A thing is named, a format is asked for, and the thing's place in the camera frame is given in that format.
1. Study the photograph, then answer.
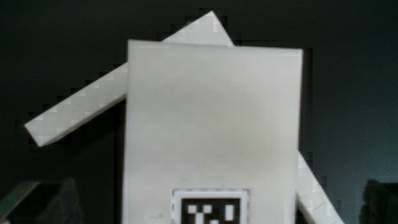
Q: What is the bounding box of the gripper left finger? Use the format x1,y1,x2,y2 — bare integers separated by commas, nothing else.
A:
0,178,83,224

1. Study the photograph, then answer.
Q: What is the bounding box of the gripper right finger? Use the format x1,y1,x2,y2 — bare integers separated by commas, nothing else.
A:
358,180,398,224

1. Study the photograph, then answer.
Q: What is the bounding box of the white cabinet top block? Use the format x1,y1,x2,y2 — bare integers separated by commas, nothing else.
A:
122,40,302,224

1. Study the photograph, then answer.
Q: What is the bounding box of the white U-shaped fence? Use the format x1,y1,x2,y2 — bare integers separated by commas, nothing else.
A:
24,11,344,224

